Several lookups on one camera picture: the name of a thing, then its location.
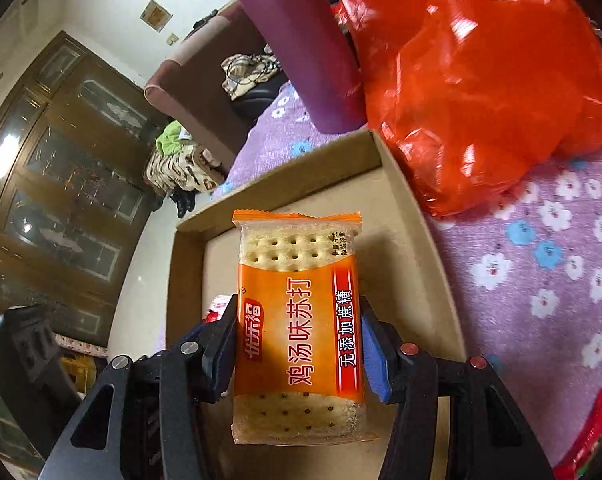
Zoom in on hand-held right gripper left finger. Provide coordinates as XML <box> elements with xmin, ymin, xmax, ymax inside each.
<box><xmin>41</xmin><ymin>294</ymin><xmax>240</xmax><ymax>480</ymax></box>

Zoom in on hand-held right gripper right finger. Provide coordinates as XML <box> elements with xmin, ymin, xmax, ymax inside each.
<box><xmin>358</xmin><ymin>295</ymin><xmax>556</xmax><ymax>480</ymax></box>

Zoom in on orange cracker packet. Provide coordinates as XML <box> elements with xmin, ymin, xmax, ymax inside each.
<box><xmin>231</xmin><ymin>209</ymin><xmax>376</xmax><ymax>445</ymax></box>

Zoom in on cardboard box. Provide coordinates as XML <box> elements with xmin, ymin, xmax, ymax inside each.
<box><xmin>168</xmin><ymin>129</ymin><xmax>469</xmax><ymax>441</ymax></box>

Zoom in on small red white packet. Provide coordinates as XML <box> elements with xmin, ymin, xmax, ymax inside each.
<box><xmin>203</xmin><ymin>292</ymin><xmax>234</xmax><ymax>326</ymax></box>

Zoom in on wooden glass door cabinet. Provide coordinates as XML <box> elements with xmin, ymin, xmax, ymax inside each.
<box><xmin>0</xmin><ymin>30</ymin><xmax>169</xmax><ymax>471</ymax></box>

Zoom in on purple floral tablecloth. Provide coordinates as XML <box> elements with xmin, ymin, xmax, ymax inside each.
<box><xmin>213</xmin><ymin>80</ymin><xmax>602</xmax><ymax>468</ymax></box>

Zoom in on green cloth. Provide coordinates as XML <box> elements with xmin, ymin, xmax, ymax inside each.
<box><xmin>155</xmin><ymin>121</ymin><xmax>186</xmax><ymax>157</ymax></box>

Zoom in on red snack packet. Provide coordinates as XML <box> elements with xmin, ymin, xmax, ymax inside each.
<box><xmin>553</xmin><ymin>387</ymin><xmax>602</xmax><ymax>480</ymax></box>

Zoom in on black leather sofa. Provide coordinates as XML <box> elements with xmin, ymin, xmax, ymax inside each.
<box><xmin>231</xmin><ymin>72</ymin><xmax>289</xmax><ymax>126</ymax></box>

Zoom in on plaid cloth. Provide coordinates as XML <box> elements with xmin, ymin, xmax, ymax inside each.
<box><xmin>221</xmin><ymin>52</ymin><xmax>282</xmax><ymax>101</ymax></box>

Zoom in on brown armchair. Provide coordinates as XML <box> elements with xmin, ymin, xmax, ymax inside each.
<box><xmin>144</xmin><ymin>0</ymin><xmax>272</xmax><ymax>171</ymax></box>

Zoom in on red plastic bag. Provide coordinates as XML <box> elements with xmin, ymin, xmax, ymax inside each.
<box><xmin>301</xmin><ymin>0</ymin><xmax>602</xmax><ymax>218</ymax></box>

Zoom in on purple thermos bottle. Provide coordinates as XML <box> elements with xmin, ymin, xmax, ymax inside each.
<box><xmin>213</xmin><ymin>0</ymin><xmax>369</xmax><ymax>133</ymax></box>

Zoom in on red plastic wrapper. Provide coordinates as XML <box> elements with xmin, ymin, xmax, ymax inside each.
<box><xmin>331</xmin><ymin>2</ymin><xmax>354</xmax><ymax>28</ymax></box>

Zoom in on small framed wall picture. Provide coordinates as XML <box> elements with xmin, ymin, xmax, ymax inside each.
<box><xmin>140</xmin><ymin>0</ymin><xmax>173</xmax><ymax>31</ymax></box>

